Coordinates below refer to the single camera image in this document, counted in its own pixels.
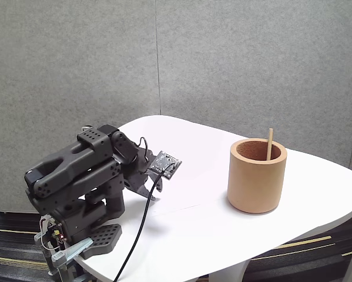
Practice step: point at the bare camera circuit board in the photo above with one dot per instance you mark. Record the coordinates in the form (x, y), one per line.
(164, 163)

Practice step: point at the motor controller board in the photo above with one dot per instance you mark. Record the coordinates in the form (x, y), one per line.
(56, 233)

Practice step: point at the brown cork pen holder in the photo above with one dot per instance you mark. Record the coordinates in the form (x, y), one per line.
(252, 188)

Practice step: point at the beige wooden pen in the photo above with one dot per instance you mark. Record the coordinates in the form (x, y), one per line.
(270, 144)

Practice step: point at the grey metal table clamp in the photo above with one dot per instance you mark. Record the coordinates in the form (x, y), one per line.
(75, 248)

